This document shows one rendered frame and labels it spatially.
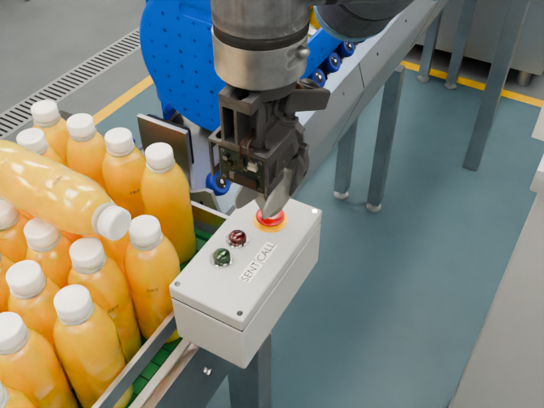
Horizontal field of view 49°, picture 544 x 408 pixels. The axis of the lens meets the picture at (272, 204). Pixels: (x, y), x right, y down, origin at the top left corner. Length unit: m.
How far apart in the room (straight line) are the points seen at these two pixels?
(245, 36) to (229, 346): 0.36
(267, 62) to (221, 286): 0.27
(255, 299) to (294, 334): 1.30
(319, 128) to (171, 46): 0.38
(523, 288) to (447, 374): 0.93
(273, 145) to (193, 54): 0.50
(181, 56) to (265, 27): 0.58
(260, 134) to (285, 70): 0.08
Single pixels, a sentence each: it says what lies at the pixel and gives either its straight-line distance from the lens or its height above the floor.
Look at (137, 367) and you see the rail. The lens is 0.81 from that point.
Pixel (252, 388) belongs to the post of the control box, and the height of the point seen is 0.80.
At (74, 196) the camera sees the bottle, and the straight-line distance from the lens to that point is 0.73.
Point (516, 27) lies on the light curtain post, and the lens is 2.32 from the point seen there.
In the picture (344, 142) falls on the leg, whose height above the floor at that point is 0.29.
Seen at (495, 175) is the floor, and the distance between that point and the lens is 2.67.
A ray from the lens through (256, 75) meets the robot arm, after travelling 0.56.
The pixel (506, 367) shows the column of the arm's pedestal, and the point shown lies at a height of 0.64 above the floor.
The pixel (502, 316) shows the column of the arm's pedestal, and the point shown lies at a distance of 1.15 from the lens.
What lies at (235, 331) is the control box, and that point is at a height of 1.07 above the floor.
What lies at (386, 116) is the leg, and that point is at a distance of 2.10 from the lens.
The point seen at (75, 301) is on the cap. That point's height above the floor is 1.11.
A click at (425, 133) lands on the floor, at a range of 2.81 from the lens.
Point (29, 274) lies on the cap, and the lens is 0.75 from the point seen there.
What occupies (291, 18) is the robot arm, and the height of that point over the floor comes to 1.40.
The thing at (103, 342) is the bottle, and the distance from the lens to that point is 0.74.
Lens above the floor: 1.64
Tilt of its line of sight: 44 degrees down
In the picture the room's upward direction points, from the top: straight up
